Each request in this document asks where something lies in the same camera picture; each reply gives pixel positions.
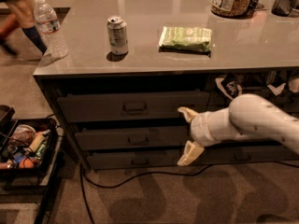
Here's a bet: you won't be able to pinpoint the grey drawer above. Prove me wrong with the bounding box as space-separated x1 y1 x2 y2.
75 126 188 150
193 141 299 165
207 87 299 114
57 91 210 122
86 149 181 170

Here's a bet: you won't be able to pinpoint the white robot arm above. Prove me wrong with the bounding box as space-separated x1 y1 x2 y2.
178 93 299 166

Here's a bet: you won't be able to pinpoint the black bin of items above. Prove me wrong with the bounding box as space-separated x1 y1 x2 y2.
0 119 58 177

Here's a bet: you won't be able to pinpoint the black power cable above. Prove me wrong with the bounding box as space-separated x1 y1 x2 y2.
79 161 299 224

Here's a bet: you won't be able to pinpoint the clear plastic water bottle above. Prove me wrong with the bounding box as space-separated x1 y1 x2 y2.
34 0 68 59

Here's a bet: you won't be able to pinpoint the walking person legs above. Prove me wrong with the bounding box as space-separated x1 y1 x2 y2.
0 0 47 56

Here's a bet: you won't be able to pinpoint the dark glass container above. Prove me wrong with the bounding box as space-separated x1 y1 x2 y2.
271 0 297 17

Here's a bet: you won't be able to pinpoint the silver soda can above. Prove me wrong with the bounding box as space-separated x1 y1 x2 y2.
107 15 128 55

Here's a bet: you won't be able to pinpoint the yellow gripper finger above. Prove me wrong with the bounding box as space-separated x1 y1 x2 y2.
178 106 198 123
178 141 205 166

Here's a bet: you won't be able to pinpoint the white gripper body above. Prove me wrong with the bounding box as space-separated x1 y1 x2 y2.
191 112 218 147

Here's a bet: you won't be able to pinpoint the green snack bag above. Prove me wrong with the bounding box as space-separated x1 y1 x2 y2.
159 26 212 53

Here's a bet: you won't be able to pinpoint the grey drawer cabinet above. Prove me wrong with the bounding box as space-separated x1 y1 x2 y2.
34 0 299 169

